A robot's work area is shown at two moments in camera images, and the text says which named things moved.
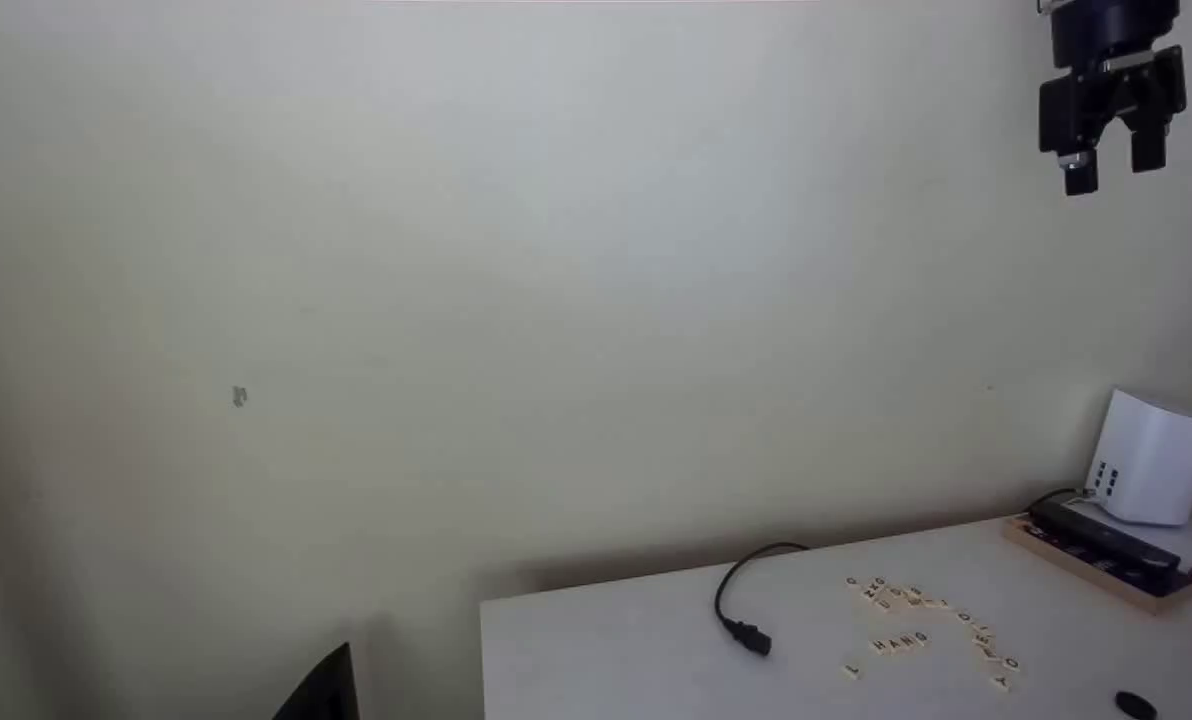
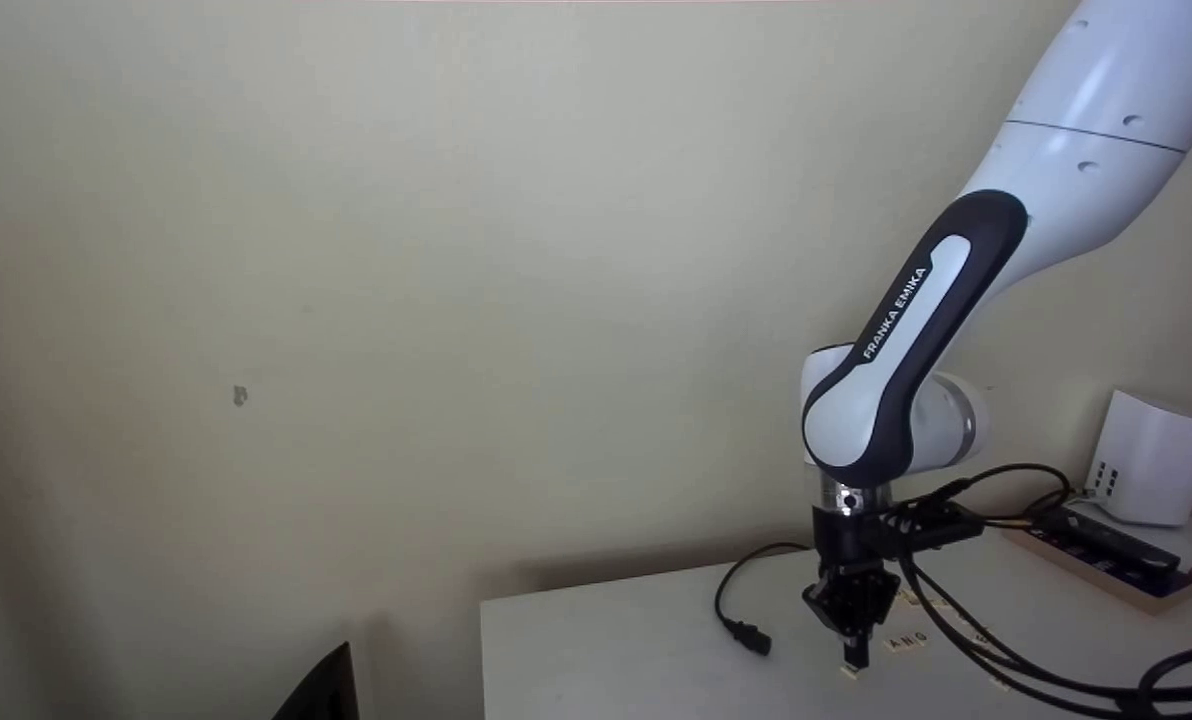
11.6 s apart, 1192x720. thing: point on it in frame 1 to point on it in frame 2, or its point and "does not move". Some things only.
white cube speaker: (1154, 462) does not move
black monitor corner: (327, 692) does not move
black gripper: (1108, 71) to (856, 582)
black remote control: (1107, 541) does not move
